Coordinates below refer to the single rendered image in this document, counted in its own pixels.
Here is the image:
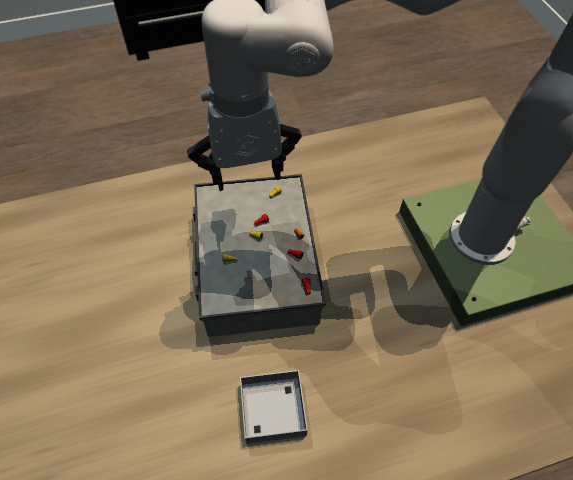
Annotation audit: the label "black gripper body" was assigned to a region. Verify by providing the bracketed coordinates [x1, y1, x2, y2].
[208, 91, 282, 168]

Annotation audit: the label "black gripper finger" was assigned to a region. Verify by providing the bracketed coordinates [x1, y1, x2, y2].
[272, 124, 302, 180]
[187, 135, 224, 191]

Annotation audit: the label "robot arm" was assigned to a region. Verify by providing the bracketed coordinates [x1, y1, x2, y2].
[200, 0, 573, 264]

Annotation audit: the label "grey rectangular case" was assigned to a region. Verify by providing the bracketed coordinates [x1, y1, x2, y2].
[193, 174, 326, 337]

